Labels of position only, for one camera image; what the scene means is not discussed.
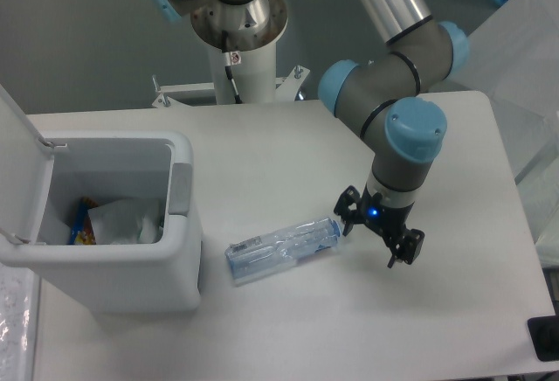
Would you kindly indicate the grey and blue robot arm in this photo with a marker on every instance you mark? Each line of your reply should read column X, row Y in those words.
column 380, row 103

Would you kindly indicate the blue snack packet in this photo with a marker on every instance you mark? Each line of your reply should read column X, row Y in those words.
column 82, row 230

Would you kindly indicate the crushed clear plastic bottle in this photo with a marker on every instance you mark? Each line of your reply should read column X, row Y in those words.
column 261, row 256

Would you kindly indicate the white trash can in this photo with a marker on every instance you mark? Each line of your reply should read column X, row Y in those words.
column 107, row 167

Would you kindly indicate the black device at table edge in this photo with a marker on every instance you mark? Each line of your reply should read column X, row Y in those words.
column 543, row 331

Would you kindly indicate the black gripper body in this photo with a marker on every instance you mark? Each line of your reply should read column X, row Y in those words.
column 387, row 222

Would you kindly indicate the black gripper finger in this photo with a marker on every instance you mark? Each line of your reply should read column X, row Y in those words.
column 347, row 208
column 405, row 247

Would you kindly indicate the clear plastic sheet left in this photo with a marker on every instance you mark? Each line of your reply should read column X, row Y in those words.
column 19, row 322

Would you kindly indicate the white trash can lid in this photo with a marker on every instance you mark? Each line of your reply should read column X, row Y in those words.
column 27, row 162

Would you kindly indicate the white paper wrapper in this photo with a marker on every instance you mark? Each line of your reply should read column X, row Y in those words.
column 127, row 222

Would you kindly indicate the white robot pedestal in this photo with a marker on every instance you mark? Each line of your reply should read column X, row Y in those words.
column 237, row 77

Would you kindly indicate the translucent plastic box right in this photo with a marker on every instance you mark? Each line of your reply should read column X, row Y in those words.
column 514, row 61

